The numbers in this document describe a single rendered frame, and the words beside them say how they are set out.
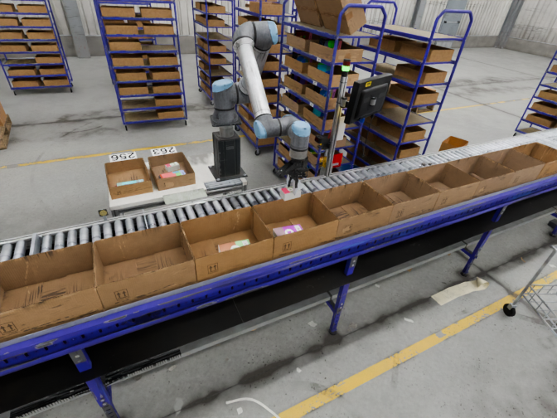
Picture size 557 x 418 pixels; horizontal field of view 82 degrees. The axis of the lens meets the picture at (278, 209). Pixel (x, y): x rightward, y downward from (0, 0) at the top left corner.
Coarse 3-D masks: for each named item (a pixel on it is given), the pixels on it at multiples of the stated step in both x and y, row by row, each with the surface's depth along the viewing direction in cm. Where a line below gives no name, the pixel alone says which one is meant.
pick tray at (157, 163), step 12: (156, 156) 260; (168, 156) 265; (180, 156) 269; (156, 168) 261; (180, 168) 263; (192, 168) 246; (156, 180) 234; (168, 180) 235; (180, 180) 239; (192, 180) 245
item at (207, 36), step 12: (192, 0) 589; (204, 0) 524; (228, 0) 533; (192, 12) 600; (204, 12) 537; (228, 12) 556; (204, 36) 577; (216, 36) 586; (204, 60) 604; (204, 72) 616; (216, 72) 614; (228, 72) 620
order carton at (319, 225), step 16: (256, 208) 180; (272, 208) 185; (288, 208) 191; (304, 208) 197; (320, 208) 187; (272, 224) 190; (288, 224) 193; (304, 224) 193; (320, 224) 191; (336, 224) 173; (288, 240) 162; (304, 240) 168; (320, 240) 174; (272, 256) 165
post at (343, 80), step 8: (344, 80) 226; (344, 88) 229; (344, 96) 233; (336, 104) 238; (336, 112) 241; (336, 120) 242; (336, 128) 246; (336, 136) 251; (328, 152) 260; (328, 160) 262; (328, 168) 267; (328, 176) 272
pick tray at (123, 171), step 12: (108, 168) 248; (120, 168) 252; (132, 168) 257; (144, 168) 258; (108, 180) 234; (120, 180) 243; (132, 180) 244; (144, 180) 245; (120, 192) 224; (132, 192) 228; (144, 192) 232
